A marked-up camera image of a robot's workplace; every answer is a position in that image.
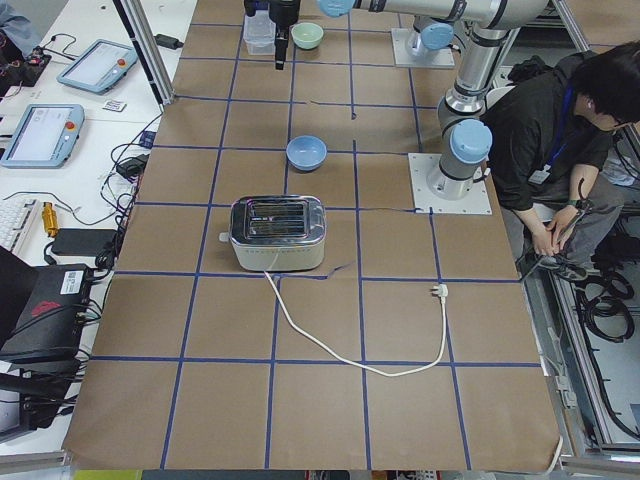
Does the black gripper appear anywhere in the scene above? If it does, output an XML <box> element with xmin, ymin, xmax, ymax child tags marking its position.
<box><xmin>269</xmin><ymin>0</ymin><xmax>300</xmax><ymax>70</ymax></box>

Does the green bowl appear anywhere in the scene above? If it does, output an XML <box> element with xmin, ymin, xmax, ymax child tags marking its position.
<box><xmin>291</xmin><ymin>22</ymin><xmax>324</xmax><ymax>50</ymax></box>

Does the blue bowl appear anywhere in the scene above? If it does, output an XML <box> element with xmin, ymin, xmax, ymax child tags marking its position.
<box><xmin>286</xmin><ymin>135</ymin><xmax>327</xmax><ymax>172</ymax></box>

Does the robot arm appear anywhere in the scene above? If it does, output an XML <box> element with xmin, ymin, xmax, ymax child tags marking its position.
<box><xmin>267</xmin><ymin>1</ymin><xmax>455</xmax><ymax>70</ymax></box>
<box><xmin>317</xmin><ymin>1</ymin><xmax>547</xmax><ymax>200</ymax></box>

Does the clear plastic food container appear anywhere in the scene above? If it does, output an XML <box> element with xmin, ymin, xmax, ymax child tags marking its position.
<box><xmin>243</xmin><ymin>10</ymin><xmax>275</xmax><ymax>56</ymax></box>

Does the upper teach pendant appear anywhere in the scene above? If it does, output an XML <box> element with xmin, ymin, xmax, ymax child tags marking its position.
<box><xmin>57</xmin><ymin>39</ymin><xmax>138</xmax><ymax>94</ymax></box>

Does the teach pendant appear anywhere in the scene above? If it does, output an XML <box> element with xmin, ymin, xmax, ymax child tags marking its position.
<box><xmin>57</xmin><ymin>39</ymin><xmax>138</xmax><ymax>94</ymax></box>
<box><xmin>1</xmin><ymin>104</ymin><xmax>85</xmax><ymax>169</ymax></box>

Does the cream and chrome toaster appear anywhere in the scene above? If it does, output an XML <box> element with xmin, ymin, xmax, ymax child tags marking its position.
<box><xmin>219</xmin><ymin>195</ymin><xmax>327</xmax><ymax>272</ymax></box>

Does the lower teach pendant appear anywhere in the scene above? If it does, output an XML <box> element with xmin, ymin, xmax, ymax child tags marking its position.
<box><xmin>1</xmin><ymin>104</ymin><xmax>85</xmax><ymax>169</ymax></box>

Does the brown paper table cover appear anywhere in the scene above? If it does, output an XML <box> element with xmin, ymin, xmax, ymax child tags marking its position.
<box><xmin>64</xmin><ymin>1</ymin><xmax>559</xmax><ymax>471</ymax></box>

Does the seated person in black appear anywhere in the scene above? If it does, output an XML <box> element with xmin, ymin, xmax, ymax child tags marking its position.
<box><xmin>481</xmin><ymin>41</ymin><xmax>639</xmax><ymax>282</ymax></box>

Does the black power adapter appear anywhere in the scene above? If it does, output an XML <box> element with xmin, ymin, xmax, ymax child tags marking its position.
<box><xmin>51</xmin><ymin>228</ymin><xmax>116</xmax><ymax>256</ymax></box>

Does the white keyboard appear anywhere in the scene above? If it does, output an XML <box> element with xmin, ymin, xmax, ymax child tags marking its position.
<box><xmin>1</xmin><ymin>198</ymin><xmax>42</xmax><ymax>255</ymax></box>

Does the black computer with red logo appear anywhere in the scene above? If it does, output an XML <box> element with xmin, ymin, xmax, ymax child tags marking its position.
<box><xmin>1</xmin><ymin>249</ymin><xmax>99</xmax><ymax>364</ymax></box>

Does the aluminium frame post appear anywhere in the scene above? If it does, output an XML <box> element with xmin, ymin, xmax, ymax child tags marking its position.
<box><xmin>113</xmin><ymin>0</ymin><xmax>175</xmax><ymax>107</ymax></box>

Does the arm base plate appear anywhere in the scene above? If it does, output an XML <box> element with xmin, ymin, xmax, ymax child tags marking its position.
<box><xmin>391</xmin><ymin>23</ymin><xmax>455</xmax><ymax>69</ymax></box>
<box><xmin>408</xmin><ymin>153</ymin><xmax>492</xmax><ymax>215</ymax></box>

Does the white toaster power cable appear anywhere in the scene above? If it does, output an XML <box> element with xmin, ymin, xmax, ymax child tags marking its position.
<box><xmin>263</xmin><ymin>269</ymin><xmax>449</xmax><ymax>378</ymax></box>

